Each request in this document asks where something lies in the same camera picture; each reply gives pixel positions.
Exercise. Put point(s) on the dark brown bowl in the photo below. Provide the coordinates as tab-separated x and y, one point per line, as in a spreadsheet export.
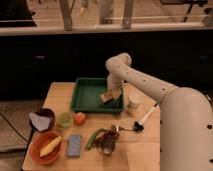
47	113

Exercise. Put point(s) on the yellow corn cob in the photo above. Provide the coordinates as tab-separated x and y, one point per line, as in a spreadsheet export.
50	146

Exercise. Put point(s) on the green plastic tray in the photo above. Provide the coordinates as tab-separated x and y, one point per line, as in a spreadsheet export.
86	97

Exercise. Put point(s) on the metal measuring cup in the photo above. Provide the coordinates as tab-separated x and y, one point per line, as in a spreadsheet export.
107	141

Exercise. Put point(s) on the white crumpled cloth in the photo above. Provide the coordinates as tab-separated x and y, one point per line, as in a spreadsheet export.
41	123

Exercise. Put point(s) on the orange plastic bowl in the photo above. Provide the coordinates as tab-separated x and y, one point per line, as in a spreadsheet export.
41	141

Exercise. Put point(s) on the green pea pod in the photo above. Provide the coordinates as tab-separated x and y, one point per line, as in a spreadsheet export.
92	138

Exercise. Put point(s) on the green small cup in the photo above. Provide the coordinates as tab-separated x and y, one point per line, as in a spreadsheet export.
64	120

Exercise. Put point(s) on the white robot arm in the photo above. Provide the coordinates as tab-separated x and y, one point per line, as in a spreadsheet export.
186	131

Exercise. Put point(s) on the blue sponge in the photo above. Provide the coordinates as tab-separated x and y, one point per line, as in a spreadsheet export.
74	145

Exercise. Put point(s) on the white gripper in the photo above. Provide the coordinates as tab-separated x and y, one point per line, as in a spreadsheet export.
114	84

